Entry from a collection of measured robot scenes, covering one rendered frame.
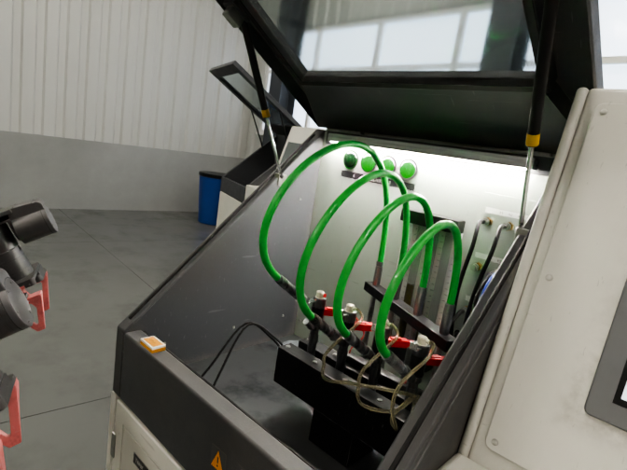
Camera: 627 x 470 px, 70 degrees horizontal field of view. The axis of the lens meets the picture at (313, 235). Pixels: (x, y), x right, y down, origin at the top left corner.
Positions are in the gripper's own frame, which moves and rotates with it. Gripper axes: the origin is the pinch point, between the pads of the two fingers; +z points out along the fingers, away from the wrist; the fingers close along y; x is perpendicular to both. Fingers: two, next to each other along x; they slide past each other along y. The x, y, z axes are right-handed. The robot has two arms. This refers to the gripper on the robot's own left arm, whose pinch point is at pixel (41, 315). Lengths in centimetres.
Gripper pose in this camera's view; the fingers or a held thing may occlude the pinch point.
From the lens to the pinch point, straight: 104.1
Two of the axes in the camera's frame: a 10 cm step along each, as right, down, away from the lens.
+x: -8.6, 4.0, -3.2
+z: 2.7, 8.9, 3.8
